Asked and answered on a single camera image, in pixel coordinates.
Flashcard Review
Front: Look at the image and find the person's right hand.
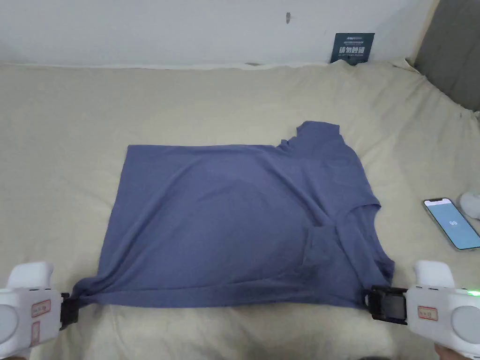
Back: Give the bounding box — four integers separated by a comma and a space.
435, 344, 465, 360

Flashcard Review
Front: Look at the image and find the grey padded headboard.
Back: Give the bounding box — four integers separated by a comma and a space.
414, 0, 480, 113

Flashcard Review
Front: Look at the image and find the dark teal printed card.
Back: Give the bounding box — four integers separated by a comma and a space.
329, 32, 376, 66

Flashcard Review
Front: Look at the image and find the bed with beige sheet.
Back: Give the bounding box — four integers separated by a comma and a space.
0, 56, 480, 360

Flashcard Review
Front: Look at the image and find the smartphone with lit screen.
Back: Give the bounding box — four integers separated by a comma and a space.
423, 197, 480, 251

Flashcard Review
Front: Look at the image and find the dark blue shirt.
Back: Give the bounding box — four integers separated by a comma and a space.
72, 120, 396, 310

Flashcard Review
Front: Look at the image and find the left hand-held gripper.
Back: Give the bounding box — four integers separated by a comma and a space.
0, 262, 81, 360

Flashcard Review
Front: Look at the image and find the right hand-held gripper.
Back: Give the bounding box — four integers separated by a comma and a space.
365, 260, 480, 360

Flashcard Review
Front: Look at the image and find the white hand controller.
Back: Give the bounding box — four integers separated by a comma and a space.
459, 191, 480, 221

